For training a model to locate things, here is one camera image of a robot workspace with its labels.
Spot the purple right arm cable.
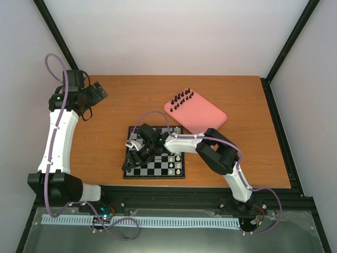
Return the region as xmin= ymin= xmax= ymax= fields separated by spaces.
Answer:
xmin=129 ymin=110 xmax=282 ymax=236

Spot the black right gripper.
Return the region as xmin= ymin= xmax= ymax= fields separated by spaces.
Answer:
xmin=121 ymin=142 xmax=156 ymax=172

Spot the black and white chessboard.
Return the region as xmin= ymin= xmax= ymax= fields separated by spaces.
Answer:
xmin=123 ymin=125 xmax=185 ymax=179

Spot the light blue cable duct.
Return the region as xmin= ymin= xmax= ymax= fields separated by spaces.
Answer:
xmin=41 ymin=214 xmax=240 ymax=230

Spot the pink plastic tray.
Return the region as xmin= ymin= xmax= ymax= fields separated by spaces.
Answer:
xmin=163 ymin=88 xmax=227 ymax=134

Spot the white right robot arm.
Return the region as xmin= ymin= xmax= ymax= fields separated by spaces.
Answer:
xmin=122 ymin=123 xmax=252 ymax=203

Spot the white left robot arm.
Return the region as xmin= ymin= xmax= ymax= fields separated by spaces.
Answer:
xmin=27 ymin=70 xmax=110 ymax=212

